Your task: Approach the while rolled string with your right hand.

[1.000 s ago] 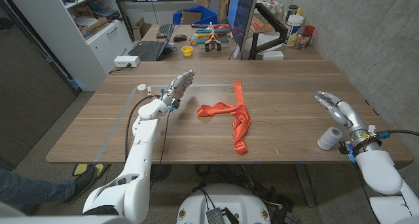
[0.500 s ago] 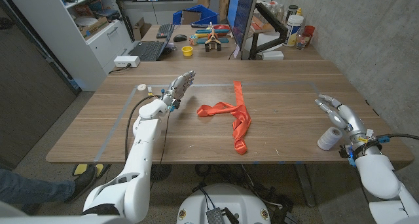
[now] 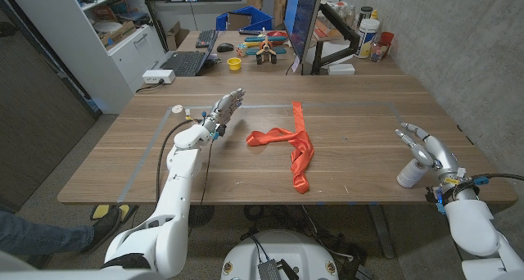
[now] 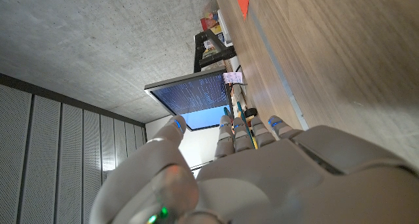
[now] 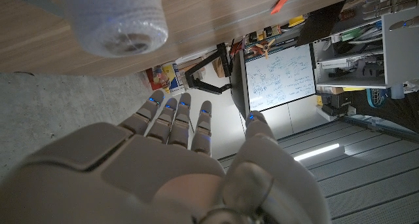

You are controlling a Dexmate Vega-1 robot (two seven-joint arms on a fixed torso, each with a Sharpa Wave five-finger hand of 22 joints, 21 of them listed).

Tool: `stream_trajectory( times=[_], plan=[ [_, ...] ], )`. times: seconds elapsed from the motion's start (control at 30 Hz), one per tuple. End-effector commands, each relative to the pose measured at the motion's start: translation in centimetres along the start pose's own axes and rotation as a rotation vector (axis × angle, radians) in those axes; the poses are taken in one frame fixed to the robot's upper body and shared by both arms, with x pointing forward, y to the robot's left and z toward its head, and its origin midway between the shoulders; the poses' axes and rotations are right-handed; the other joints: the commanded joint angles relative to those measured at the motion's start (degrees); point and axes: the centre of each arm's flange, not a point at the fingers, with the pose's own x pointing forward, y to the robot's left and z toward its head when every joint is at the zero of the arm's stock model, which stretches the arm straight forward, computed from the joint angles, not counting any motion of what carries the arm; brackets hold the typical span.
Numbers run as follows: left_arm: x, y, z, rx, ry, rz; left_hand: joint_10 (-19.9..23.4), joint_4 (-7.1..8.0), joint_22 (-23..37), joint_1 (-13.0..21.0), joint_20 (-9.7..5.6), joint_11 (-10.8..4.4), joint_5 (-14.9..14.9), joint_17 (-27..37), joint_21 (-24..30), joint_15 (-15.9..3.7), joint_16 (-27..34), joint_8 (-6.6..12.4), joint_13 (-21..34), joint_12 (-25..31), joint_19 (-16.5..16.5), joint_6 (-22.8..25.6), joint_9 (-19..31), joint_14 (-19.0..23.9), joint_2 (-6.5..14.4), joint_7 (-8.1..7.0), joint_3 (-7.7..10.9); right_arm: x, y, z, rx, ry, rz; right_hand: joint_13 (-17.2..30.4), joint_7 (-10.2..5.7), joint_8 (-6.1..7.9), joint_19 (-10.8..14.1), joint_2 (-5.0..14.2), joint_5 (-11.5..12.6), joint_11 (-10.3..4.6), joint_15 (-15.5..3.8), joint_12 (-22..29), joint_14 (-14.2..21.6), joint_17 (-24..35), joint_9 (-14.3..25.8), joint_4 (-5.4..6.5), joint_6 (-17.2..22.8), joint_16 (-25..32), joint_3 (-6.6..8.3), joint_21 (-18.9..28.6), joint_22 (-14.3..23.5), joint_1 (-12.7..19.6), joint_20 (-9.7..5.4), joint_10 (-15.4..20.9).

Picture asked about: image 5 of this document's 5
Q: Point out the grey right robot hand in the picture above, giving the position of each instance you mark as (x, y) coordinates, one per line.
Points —
(131, 178)

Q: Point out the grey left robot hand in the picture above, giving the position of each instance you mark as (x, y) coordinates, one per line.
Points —
(389, 6)

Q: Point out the white shelf cabinet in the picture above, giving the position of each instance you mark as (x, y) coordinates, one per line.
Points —
(399, 53)

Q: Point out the orange satin ribbon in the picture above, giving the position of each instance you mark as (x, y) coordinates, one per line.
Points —
(283, 1)

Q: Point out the black computer monitor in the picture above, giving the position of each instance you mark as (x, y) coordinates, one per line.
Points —
(239, 83)

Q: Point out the ceiling strip light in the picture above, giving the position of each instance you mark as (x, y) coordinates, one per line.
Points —
(317, 152)

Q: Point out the wall whiteboard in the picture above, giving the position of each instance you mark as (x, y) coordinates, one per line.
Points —
(278, 76)

